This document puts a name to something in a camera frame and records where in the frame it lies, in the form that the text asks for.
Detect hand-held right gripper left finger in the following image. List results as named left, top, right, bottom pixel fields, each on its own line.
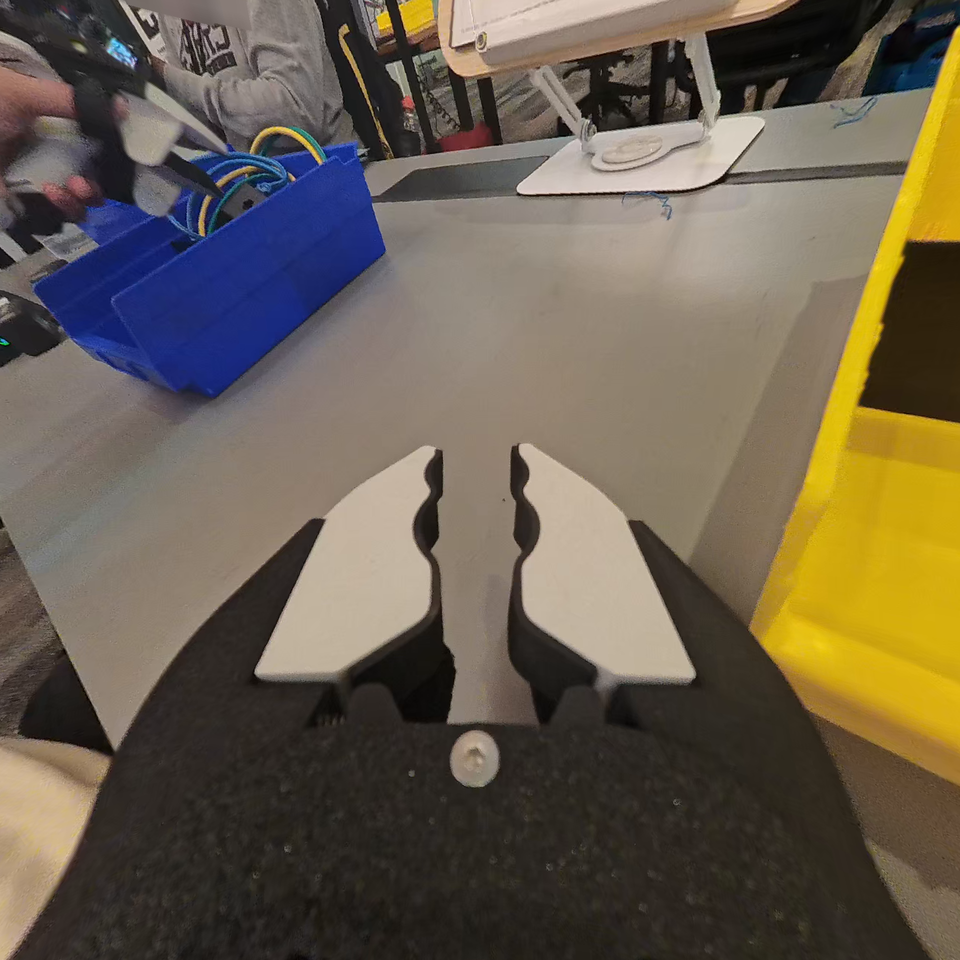
left=253, top=445, right=456, bottom=724

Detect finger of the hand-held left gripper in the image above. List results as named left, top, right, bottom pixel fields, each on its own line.
left=133, top=152, right=235, bottom=224
left=118, top=81, right=228, bottom=169

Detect blue plastic bin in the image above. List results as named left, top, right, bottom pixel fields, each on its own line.
left=33, top=141, right=388, bottom=399

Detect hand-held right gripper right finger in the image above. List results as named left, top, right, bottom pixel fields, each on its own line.
left=507, top=441, right=699, bottom=726

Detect person's left hand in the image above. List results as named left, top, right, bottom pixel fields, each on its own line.
left=0, top=67, right=104, bottom=216

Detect yellow ethernet cable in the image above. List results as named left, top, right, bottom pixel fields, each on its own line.
left=196, top=125, right=325, bottom=236

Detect person's beige pants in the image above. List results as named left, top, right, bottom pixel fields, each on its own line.
left=0, top=737, right=115, bottom=960

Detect yellow plastic bin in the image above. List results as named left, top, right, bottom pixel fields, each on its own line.
left=750, top=84, right=960, bottom=790

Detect green ethernet cable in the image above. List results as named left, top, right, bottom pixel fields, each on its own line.
left=205, top=128, right=328, bottom=238

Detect small black device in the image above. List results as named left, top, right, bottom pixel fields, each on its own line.
left=0, top=291, right=68, bottom=369

